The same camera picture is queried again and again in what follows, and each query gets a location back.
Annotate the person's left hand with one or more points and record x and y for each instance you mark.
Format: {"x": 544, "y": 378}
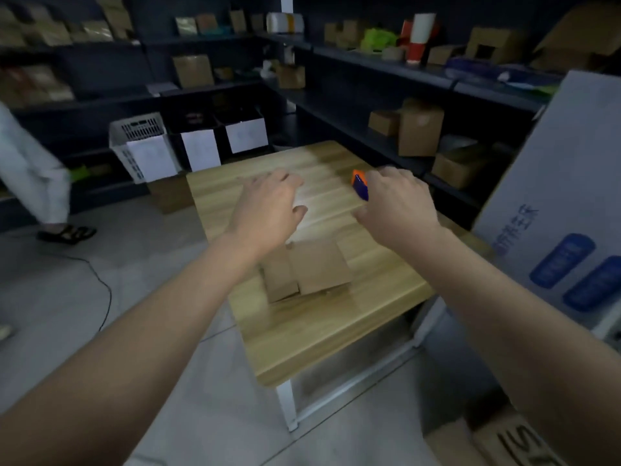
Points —
{"x": 267, "y": 213}

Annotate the person's right hand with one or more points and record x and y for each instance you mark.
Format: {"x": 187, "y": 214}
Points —
{"x": 398, "y": 208}

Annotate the cardboard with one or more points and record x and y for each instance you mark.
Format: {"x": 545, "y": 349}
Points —
{"x": 315, "y": 266}

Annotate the person's right forearm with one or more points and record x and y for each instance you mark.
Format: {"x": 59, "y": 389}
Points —
{"x": 533, "y": 344}

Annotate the person's left forearm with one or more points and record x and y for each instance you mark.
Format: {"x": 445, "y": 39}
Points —
{"x": 121, "y": 363}

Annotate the small brown shelf box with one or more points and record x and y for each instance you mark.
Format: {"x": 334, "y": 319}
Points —
{"x": 444, "y": 55}

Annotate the open brown shelf box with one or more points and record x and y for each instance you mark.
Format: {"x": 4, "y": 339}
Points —
{"x": 577, "y": 38}
{"x": 504, "y": 43}

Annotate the orange blue yellow tape roll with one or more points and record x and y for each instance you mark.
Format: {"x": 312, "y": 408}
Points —
{"x": 359, "y": 186}

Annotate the small sealed brown carton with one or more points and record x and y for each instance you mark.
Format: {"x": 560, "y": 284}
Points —
{"x": 458, "y": 167}

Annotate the white flat board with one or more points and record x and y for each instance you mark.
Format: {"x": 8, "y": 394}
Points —
{"x": 153, "y": 157}
{"x": 201, "y": 150}
{"x": 246, "y": 135}

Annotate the large sealed brown carton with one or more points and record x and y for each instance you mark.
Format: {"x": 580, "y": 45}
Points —
{"x": 419, "y": 128}

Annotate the small carton with white label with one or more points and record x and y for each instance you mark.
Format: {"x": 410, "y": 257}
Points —
{"x": 384, "y": 123}

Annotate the dim brown flattened carton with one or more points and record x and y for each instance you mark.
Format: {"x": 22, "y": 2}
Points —
{"x": 170, "y": 194}

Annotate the black plastic crate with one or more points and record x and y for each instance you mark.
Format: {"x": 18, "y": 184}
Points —
{"x": 240, "y": 112}
{"x": 194, "y": 120}

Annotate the dark metal shelf unit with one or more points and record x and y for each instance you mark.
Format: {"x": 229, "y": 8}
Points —
{"x": 349, "y": 106}
{"x": 97, "y": 101}

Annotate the brown carton with black print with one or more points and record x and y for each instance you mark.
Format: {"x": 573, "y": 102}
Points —
{"x": 291, "y": 77}

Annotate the white yellow plastic packet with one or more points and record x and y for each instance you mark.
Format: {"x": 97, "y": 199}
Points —
{"x": 268, "y": 70}

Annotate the plain brown shelf carton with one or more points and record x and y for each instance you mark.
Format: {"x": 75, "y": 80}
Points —
{"x": 193, "y": 71}

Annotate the white perforated plastic crate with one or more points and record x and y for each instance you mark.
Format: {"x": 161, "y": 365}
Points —
{"x": 121, "y": 135}

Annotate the red white paper cup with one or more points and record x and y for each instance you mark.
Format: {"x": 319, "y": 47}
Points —
{"x": 421, "y": 33}

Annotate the red printed carton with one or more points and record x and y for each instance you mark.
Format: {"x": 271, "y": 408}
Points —
{"x": 404, "y": 31}

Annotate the large white printed carton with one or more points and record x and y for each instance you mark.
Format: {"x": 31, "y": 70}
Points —
{"x": 572, "y": 164}

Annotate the tilted brown shelf carton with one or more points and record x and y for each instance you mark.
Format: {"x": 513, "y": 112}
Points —
{"x": 353, "y": 33}

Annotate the green blue plastic utensil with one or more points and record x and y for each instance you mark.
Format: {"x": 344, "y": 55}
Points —
{"x": 531, "y": 87}

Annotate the dim brown shelf carton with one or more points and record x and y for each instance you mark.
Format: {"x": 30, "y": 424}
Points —
{"x": 331, "y": 32}

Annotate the white wrapped bundle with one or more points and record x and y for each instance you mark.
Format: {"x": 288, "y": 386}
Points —
{"x": 285, "y": 23}

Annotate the brown shelf packet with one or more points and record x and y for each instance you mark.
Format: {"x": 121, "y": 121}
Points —
{"x": 237, "y": 21}
{"x": 207, "y": 23}

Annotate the glossy shelf packet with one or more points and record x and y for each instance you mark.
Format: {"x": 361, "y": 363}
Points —
{"x": 187, "y": 26}

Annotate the large brown carton black logo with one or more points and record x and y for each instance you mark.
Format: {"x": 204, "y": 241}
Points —
{"x": 509, "y": 441}

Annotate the pile of dim shelf packets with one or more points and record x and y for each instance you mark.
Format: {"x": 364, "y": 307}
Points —
{"x": 34, "y": 84}

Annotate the row of dim shelf packets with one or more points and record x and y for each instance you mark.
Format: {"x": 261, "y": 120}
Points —
{"x": 58, "y": 31}

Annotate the grey metal table frame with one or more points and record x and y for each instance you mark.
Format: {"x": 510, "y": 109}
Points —
{"x": 349, "y": 383}

